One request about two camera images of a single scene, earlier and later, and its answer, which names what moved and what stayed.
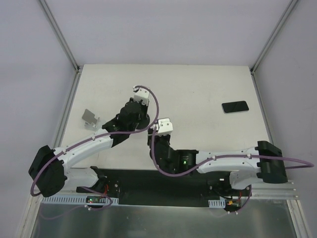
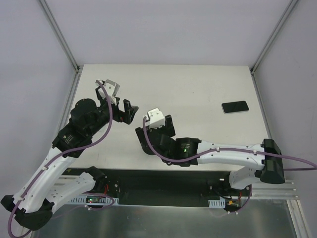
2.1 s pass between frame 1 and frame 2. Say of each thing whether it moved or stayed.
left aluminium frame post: stayed
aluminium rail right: stayed
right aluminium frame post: stayed
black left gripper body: moved
